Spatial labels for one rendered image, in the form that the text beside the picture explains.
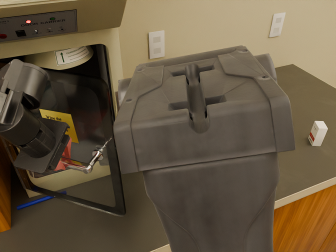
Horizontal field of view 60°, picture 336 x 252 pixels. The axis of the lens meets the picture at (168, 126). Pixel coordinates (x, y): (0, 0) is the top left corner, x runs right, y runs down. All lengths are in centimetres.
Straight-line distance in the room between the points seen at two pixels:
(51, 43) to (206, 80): 58
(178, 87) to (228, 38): 129
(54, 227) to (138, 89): 75
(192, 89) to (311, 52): 172
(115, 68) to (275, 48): 107
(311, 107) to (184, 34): 62
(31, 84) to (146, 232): 49
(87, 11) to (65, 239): 56
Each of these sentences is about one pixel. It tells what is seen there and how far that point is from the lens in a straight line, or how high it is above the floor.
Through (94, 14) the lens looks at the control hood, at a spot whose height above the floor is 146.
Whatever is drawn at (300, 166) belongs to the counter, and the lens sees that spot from 107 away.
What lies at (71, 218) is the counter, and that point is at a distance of 89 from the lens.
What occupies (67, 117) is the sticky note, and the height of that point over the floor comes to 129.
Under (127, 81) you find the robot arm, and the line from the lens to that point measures 22.
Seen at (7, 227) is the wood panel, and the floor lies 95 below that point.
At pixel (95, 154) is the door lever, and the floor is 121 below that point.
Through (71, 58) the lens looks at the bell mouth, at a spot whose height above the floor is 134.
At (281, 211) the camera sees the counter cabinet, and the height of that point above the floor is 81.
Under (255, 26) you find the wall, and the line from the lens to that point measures 151.
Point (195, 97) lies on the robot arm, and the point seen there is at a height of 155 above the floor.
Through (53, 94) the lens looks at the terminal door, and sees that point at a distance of 61.
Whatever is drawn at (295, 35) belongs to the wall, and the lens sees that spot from 172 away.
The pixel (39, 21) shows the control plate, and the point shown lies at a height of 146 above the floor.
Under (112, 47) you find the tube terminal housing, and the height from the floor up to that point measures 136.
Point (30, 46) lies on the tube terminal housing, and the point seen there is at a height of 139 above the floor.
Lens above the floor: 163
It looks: 38 degrees down
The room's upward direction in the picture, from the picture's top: straight up
